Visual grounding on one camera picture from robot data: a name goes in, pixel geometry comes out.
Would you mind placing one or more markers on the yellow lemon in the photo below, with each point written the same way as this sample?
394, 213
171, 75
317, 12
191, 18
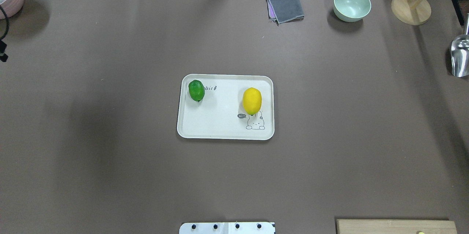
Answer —
252, 101

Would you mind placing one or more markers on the green lime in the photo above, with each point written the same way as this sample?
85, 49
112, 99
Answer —
196, 90

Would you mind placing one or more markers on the white rabbit tray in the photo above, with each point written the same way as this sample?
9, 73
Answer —
220, 114

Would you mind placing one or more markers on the grey folded cloth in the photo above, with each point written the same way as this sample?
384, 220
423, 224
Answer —
282, 11

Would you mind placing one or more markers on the mint green bowl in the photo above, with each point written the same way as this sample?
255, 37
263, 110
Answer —
351, 10

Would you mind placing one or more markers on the wooden cutting board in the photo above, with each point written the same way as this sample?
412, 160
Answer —
394, 226

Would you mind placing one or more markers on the wooden mug tree stand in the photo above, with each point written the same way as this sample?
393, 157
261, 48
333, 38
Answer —
411, 12

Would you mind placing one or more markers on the metal scoop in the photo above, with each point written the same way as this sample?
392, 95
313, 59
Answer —
460, 52

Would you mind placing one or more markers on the white camera post base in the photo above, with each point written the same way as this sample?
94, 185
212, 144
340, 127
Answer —
244, 227

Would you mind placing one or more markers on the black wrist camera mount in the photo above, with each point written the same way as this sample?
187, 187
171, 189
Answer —
3, 55

